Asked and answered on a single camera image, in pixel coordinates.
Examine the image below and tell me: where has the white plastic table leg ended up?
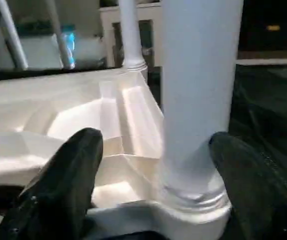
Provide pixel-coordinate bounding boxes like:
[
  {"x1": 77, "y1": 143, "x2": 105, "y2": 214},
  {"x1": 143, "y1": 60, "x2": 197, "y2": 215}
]
[
  {"x1": 0, "y1": 0, "x2": 29, "y2": 71},
  {"x1": 117, "y1": 0, "x2": 148, "y2": 73},
  {"x1": 158, "y1": 0, "x2": 245, "y2": 211}
]

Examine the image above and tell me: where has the white plastic table top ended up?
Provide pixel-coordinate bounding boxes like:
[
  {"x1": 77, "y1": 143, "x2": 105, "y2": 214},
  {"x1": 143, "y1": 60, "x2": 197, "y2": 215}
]
[{"x1": 0, "y1": 67, "x2": 233, "y2": 240}]

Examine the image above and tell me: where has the black work surface mat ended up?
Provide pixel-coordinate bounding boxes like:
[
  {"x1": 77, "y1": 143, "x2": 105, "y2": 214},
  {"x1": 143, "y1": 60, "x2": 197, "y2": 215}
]
[{"x1": 0, "y1": 62, "x2": 287, "y2": 240}]

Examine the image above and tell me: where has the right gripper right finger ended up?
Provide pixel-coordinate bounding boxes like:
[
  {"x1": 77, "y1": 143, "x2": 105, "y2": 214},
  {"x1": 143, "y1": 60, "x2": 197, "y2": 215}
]
[{"x1": 208, "y1": 131, "x2": 287, "y2": 240}]

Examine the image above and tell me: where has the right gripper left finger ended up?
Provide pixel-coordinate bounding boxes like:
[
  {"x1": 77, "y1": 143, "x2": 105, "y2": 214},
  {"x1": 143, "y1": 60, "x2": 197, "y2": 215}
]
[{"x1": 0, "y1": 127, "x2": 105, "y2": 240}]

